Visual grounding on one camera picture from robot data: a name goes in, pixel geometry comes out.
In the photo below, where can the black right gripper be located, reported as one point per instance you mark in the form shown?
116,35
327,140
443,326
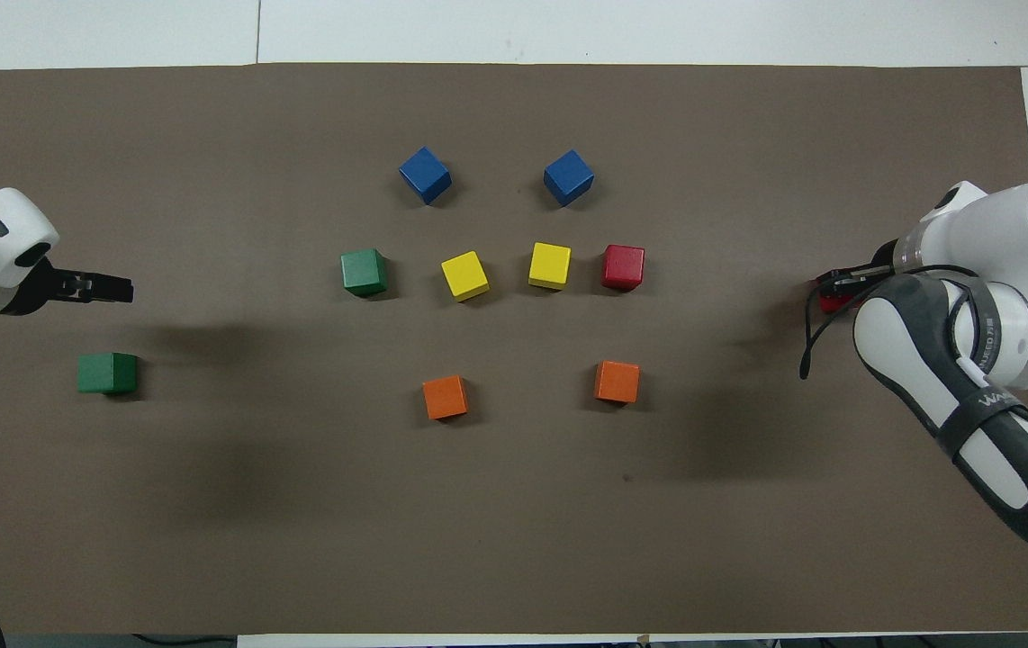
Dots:
885,256

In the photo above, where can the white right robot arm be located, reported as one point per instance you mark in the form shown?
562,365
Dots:
1000,360

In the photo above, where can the yellow wooden cube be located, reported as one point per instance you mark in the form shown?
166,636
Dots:
550,265
464,275

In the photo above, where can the orange wooden cube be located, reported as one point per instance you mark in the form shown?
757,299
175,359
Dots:
446,397
617,382

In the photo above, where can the red wooden cube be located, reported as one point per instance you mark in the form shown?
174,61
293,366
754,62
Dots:
623,267
832,304

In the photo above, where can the brown table mat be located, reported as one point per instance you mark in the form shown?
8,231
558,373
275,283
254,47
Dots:
298,540

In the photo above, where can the green wooden cube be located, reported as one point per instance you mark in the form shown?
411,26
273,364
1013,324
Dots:
364,273
107,373

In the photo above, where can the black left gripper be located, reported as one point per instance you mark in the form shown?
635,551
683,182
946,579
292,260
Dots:
46,288

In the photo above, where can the blue wooden cube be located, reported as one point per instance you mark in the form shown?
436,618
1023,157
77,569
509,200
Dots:
568,177
425,175

